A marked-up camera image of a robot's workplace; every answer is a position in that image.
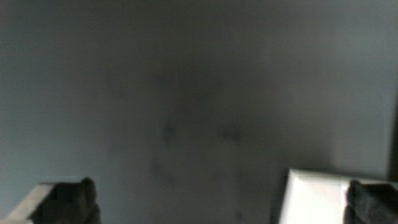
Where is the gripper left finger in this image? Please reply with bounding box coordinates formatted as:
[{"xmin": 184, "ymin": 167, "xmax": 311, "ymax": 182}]
[{"xmin": 0, "ymin": 177, "xmax": 103, "ymax": 224}]

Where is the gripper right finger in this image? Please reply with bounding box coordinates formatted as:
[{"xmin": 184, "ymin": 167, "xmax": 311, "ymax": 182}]
[{"xmin": 344, "ymin": 181, "xmax": 398, "ymax": 224}]

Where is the white marker sheet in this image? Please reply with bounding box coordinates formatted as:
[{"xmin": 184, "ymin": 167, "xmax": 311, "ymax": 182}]
[{"xmin": 277, "ymin": 169, "xmax": 398, "ymax": 224}]

